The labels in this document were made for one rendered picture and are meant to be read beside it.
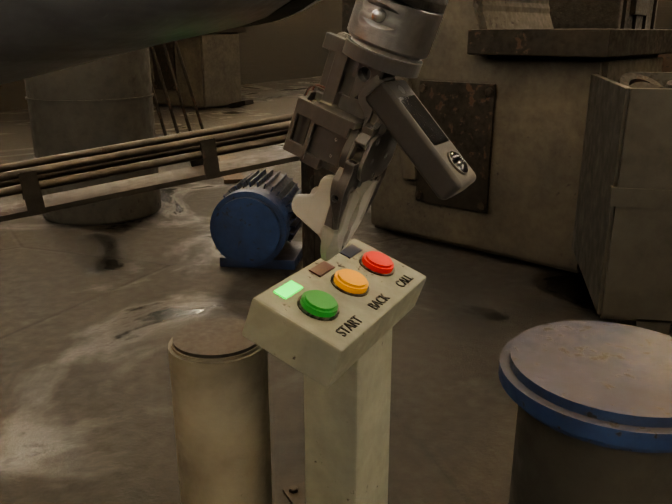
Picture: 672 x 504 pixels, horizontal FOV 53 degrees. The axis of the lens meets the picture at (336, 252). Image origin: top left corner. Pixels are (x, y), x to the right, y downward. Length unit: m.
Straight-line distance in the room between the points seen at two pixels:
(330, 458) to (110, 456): 0.86
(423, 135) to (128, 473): 1.13
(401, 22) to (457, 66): 2.19
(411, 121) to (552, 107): 2.02
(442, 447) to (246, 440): 0.79
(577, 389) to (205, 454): 0.48
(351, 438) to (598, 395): 0.34
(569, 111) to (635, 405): 1.74
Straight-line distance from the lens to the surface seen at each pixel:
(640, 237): 1.98
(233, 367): 0.81
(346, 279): 0.76
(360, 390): 0.77
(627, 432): 0.92
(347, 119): 0.61
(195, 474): 0.89
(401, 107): 0.59
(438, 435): 1.62
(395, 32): 0.59
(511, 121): 2.67
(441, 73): 2.81
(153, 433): 1.66
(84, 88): 3.32
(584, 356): 1.05
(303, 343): 0.68
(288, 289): 0.72
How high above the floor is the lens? 0.87
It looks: 18 degrees down
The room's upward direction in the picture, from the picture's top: straight up
